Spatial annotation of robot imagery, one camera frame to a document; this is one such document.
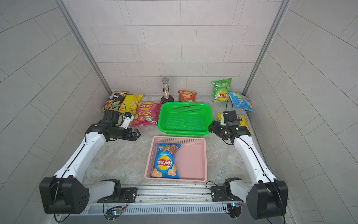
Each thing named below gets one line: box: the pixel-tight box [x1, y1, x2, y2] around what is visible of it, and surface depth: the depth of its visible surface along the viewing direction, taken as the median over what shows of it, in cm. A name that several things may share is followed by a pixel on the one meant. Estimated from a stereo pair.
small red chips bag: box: [177, 89, 198, 103], surface depth 111 cm
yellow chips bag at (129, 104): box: [118, 93, 145, 115], surface depth 107 cm
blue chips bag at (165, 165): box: [151, 143, 182, 179], surface depth 77 cm
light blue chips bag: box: [228, 91, 254, 112], surface depth 106 cm
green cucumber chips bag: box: [210, 77, 233, 104], surface depth 110 cm
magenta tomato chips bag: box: [130, 100, 164, 128], surface depth 98 cm
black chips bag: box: [101, 91, 128, 113], surface depth 107 cm
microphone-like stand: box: [160, 76, 174, 105], surface depth 101 cm
